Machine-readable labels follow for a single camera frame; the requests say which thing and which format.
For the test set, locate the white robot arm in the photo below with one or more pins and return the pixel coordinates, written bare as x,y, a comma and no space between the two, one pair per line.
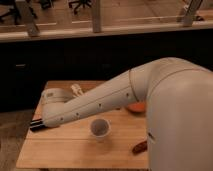
179,110

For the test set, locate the white tube with cap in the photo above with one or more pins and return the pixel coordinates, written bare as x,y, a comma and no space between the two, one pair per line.
77,90

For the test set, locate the orange bowl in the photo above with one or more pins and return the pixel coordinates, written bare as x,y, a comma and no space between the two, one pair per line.
138,107

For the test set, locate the brown chocolate bar wrapper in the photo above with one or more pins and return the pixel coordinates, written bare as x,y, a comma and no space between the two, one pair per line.
141,147

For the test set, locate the black office chair base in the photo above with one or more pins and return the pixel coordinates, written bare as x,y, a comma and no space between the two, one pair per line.
79,3

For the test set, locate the black office chair left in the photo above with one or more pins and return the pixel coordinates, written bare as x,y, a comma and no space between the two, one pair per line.
13,11

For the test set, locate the wooden table post middle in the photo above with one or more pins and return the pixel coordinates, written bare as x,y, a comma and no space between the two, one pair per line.
96,16

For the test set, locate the wooden table post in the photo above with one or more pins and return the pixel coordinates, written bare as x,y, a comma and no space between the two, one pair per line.
188,18
27,18
96,16

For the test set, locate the wooden table post right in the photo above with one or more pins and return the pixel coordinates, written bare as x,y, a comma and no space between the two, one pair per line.
188,18

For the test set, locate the wooden table post left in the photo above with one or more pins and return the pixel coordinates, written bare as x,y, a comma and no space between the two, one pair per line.
27,18

